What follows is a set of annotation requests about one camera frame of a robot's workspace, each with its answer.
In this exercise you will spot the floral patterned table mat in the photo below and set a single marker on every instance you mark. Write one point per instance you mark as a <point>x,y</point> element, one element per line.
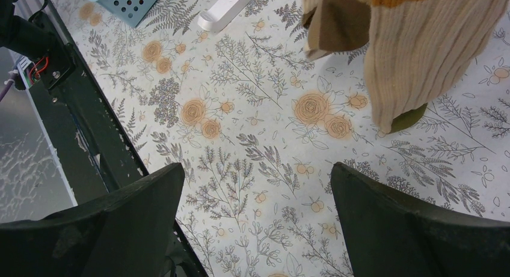
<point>258,128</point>

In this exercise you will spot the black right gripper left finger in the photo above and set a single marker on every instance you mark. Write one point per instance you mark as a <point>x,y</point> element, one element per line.
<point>124,233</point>

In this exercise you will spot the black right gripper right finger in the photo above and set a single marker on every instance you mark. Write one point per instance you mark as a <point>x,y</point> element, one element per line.
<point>390,233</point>

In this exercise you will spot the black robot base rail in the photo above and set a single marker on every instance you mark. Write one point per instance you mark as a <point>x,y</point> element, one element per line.
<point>97,155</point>

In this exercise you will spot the silver white drying rack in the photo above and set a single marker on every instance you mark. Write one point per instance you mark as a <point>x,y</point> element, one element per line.
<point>220,14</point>

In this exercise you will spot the red cuff multicolour sock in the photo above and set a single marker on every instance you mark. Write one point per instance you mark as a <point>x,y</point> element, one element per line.
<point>419,49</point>

